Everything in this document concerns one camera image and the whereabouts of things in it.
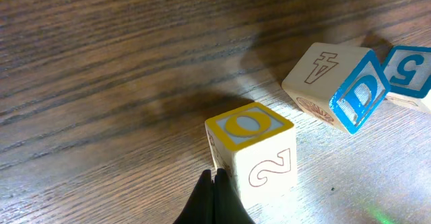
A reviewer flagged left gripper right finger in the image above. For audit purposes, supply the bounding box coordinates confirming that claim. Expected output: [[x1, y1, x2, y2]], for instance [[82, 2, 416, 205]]
[[213, 168, 255, 224]]

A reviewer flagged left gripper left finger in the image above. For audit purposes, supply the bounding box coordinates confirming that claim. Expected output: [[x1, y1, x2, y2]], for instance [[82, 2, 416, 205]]
[[174, 170, 214, 224]]

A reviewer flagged wooden block green yellow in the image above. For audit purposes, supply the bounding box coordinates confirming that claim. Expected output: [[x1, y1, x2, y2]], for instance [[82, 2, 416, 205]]
[[205, 102, 298, 208]]

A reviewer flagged blue D wooden block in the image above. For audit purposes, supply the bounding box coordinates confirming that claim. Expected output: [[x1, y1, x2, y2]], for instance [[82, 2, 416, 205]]
[[281, 42, 391, 135]]

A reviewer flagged blue 5 wooden block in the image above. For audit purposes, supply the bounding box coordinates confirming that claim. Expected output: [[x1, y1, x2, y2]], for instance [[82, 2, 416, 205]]
[[383, 45, 430, 114]]

